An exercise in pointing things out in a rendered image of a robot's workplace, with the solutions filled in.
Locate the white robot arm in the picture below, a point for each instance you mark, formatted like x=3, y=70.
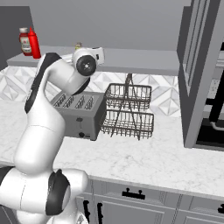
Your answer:
x=38, y=137

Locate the grey cabinet shelf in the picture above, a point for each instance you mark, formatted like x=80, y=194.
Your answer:
x=137, y=61

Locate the small yellow-green bottle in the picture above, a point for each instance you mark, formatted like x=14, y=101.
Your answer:
x=78, y=46

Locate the grey open cabinet door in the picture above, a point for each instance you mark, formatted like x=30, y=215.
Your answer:
x=201, y=73

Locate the red ketchup bottle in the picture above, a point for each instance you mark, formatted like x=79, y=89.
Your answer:
x=34, y=43

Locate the red-labelled shaker jar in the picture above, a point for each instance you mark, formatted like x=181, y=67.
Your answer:
x=25, y=42

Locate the dark grey cabinet door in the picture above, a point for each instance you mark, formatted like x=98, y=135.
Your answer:
x=14, y=32

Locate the grey four-slot toaster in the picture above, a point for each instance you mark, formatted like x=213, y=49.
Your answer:
x=84, y=116

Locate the grey drawer front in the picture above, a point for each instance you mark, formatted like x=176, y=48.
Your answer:
x=204, y=208
x=157, y=191

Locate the grey cupboard door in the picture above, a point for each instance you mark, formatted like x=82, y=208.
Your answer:
x=80, y=208
x=131, y=213

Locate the black and grey appliance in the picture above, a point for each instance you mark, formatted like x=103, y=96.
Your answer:
x=214, y=116

